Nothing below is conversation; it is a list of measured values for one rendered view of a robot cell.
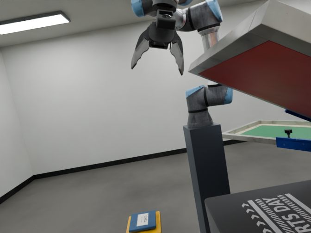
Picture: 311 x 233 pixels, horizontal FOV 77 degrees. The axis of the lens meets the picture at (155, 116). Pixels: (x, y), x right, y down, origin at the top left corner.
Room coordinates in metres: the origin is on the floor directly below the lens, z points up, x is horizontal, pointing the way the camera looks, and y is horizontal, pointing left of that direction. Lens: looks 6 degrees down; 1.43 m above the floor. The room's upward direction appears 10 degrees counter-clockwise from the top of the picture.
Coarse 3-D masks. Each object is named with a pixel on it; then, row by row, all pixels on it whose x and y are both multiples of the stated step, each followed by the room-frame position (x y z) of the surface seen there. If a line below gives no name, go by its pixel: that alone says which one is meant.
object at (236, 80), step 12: (204, 72) 0.75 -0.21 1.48; (216, 72) 0.68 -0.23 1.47; (228, 72) 0.62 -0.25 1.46; (228, 84) 0.80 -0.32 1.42; (240, 84) 0.72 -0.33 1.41; (252, 84) 0.65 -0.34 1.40; (264, 84) 0.60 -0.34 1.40; (264, 96) 0.77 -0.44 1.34; (276, 96) 0.69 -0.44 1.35; (288, 96) 0.63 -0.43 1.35; (288, 108) 0.82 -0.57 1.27; (300, 108) 0.74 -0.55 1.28
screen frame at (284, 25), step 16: (272, 0) 0.29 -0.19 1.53; (256, 16) 0.32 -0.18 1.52; (272, 16) 0.29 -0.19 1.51; (288, 16) 0.29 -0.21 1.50; (304, 16) 0.29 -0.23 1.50; (240, 32) 0.36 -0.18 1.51; (256, 32) 0.32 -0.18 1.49; (272, 32) 0.30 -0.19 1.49; (288, 32) 0.29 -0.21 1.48; (304, 32) 0.29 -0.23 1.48; (224, 48) 0.43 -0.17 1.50; (240, 48) 0.40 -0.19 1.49; (304, 48) 0.31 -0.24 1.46; (192, 64) 0.81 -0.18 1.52; (208, 64) 0.62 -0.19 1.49
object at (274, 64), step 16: (256, 48) 0.37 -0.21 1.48; (272, 48) 0.35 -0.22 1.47; (288, 48) 0.33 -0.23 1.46; (224, 64) 0.55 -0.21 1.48; (240, 64) 0.50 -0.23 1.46; (256, 64) 0.45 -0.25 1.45; (272, 64) 0.42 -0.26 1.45; (288, 64) 0.39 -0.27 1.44; (304, 64) 0.36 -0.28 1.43; (272, 80) 0.53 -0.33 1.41; (288, 80) 0.48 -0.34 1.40; (304, 80) 0.44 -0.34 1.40; (304, 96) 0.56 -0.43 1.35
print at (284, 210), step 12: (240, 204) 0.71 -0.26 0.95; (252, 204) 0.70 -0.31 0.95; (264, 204) 0.69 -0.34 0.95; (276, 204) 0.68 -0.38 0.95; (288, 204) 0.67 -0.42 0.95; (300, 204) 0.65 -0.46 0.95; (252, 216) 0.64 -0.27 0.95; (264, 216) 0.63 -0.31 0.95; (276, 216) 0.62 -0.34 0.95; (288, 216) 0.61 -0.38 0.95; (300, 216) 0.60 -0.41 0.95; (264, 228) 0.57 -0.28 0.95; (276, 228) 0.56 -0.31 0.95; (288, 228) 0.56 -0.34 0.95; (300, 228) 0.55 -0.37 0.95
